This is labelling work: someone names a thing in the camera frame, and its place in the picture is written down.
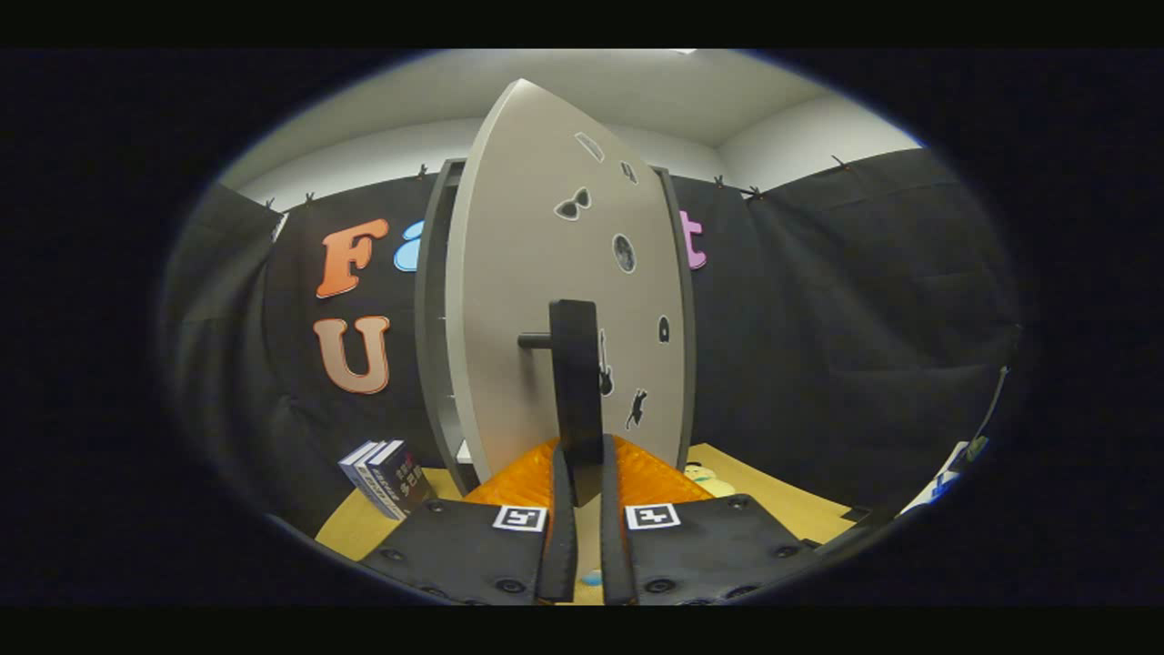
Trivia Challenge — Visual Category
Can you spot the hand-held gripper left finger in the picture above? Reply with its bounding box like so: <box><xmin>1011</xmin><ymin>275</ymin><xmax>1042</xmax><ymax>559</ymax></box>
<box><xmin>357</xmin><ymin>437</ymin><xmax>579</xmax><ymax>606</ymax></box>

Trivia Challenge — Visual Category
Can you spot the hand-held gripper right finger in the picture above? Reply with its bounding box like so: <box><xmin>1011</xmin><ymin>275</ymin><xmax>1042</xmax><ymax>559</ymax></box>
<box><xmin>598</xmin><ymin>435</ymin><xmax>824</xmax><ymax>606</ymax></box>

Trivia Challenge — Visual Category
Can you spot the black door handle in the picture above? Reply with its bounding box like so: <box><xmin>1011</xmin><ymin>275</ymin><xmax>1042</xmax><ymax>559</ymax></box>
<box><xmin>518</xmin><ymin>299</ymin><xmax>607</xmax><ymax>508</ymax></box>

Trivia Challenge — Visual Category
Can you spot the light grey cabinet door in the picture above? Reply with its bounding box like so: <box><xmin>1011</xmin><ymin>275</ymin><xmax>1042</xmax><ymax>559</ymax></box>
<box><xmin>446</xmin><ymin>79</ymin><xmax>687</xmax><ymax>483</ymax></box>

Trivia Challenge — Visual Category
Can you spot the cream plush toy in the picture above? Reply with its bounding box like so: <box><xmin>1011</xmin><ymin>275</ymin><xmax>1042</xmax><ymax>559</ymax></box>
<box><xmin>684</xmin><ymin>462</ymin><xmax>736</xmax><ymax>499</ymax></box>

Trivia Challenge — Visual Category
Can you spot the dark blue book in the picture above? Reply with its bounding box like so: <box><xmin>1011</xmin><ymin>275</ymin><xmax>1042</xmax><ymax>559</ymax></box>
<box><xmin>364</xmin><ymin>439</ymin><xmax>436</xmax><ymax>518</ymax></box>

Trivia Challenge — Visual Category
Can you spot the white blue book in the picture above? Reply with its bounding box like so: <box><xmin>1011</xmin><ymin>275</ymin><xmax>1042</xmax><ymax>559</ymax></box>
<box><xmin>338</xmin><ymin>441</ymin><xmax>401</xmax><ymax>521</ymax></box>

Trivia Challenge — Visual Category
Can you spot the dark grey cabinet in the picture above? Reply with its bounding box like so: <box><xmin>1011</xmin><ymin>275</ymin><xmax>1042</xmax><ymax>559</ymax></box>
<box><xmin>416</xmin><ymin>157</ymin><xmax>697</xmax><ymax>497</ymax></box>

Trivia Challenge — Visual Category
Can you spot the black backdrop cloth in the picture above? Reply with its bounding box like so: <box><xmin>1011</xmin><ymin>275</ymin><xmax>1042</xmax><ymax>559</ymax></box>
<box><xmin>159</xmin><ymin>150</ymin><xmax>1024</xmax><ymax>538</ymax></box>

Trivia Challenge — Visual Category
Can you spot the white side table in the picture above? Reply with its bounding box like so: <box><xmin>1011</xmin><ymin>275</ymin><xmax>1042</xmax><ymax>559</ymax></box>
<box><xmin>900</xmin><ymin>439</ymin><xmax>988</xmax><ymax>515</ymax></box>

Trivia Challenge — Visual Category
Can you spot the dark thin stand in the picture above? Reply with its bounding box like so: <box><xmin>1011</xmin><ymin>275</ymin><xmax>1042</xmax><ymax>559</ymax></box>
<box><xmin>968</xmin><ymin>364</ymin><xmax>1012</xmax><ymax>456</ymax></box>

